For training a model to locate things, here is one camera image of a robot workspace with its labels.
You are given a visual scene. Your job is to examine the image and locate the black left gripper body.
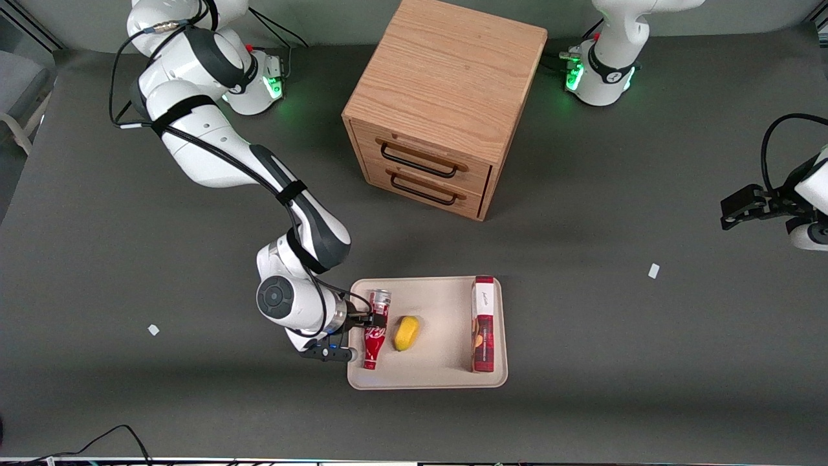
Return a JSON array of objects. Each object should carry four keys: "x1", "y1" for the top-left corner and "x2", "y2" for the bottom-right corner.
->
[{"x1": 763, "y1": 173, "x2": 807, "y2": 219}]

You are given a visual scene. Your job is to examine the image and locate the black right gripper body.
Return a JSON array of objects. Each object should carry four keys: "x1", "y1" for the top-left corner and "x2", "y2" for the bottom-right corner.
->
[{"x1": 344, "y1": 304, "x2": 372, "y2": 335}]

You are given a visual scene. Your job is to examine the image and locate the red coke bottle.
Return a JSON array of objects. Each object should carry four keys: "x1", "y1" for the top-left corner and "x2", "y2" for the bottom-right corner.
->
[{"x1": 362, "y1": 289, "x2": 393, "y2": 371}]

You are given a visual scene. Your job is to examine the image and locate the beige plastic tray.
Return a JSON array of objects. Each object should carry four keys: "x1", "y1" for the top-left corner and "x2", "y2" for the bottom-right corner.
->
[{"x1": 347, "y1": 276, "x2": 509, "y2": 391}]

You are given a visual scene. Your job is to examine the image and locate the yellow lemon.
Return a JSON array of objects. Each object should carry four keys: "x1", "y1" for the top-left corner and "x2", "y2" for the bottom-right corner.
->
[{"x1": 394, "y1": 315, "x2": 421, "y2": 353}]

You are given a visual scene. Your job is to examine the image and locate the red white snack box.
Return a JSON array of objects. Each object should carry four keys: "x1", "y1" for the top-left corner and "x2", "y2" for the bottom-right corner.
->
[{"x1": 470, "y1": 276, "x2": 496, "y2": 373}]

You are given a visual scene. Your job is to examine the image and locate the wooden drawer front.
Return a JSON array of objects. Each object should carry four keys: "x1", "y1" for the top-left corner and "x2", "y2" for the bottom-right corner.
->
[
  {"x1": 351, "y1": 120, "x2": 494, "y2": 196},
  {"x1": 362, "y1": 159, "x2": 487, "y2": 219}
]

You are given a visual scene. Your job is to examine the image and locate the wooden drawer cabinet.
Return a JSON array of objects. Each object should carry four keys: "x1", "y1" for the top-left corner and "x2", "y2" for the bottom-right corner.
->
[{"x1": 342, "y1": 0, "x2": 549, "y2": 223}]

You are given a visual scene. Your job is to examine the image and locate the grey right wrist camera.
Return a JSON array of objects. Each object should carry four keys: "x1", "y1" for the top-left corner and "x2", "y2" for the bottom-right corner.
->
[{"x1": 299, "y1": 345, "x2": 358, "y2": 363}]

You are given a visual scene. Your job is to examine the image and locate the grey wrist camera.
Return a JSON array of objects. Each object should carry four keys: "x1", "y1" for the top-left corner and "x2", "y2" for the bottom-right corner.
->
[
  {"x1": 786, "y1": 217, "x2": 828, "y2": 252},
  {"x1": 299, "y1": 345, "x2": 358, "y2": 363}
]

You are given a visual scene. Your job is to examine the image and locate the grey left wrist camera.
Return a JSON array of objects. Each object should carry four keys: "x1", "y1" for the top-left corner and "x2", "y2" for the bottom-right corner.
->
[{"x1": 786, "y1": 217, "x2": 828, "y2": 252}]

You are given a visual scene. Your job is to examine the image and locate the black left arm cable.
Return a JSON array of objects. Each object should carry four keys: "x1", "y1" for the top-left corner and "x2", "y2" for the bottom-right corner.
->
[{"x1": 761, "y1": 113, "x2": 828, "y2": 192}]

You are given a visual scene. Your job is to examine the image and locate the black drawer handle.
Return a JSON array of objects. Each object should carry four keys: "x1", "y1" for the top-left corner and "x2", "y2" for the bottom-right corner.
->
[
  {"x1": 379, "y1": 142, "x2": 459, "y2": 179},
  {"x1": 389, "y1": 172, "x2": 459, "y2": 207}
]

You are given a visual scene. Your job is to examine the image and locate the black left arm base cables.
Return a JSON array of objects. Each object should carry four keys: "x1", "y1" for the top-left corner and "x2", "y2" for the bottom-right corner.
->
[{"x1": 542, "y1": 26, "x2": 604, "y2": 73}]

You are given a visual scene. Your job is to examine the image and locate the black cable at table edge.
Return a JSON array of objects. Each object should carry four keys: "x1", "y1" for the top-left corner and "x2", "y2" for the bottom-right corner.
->
[{"x1": 0, "y1": 424, "x2": 154, "y2": 464}]

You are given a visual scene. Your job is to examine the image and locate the black right arm base cable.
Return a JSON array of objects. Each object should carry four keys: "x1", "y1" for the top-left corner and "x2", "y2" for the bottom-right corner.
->
[{"x1": 246, "y1": 8, "x2": 311, "y2": 50}]

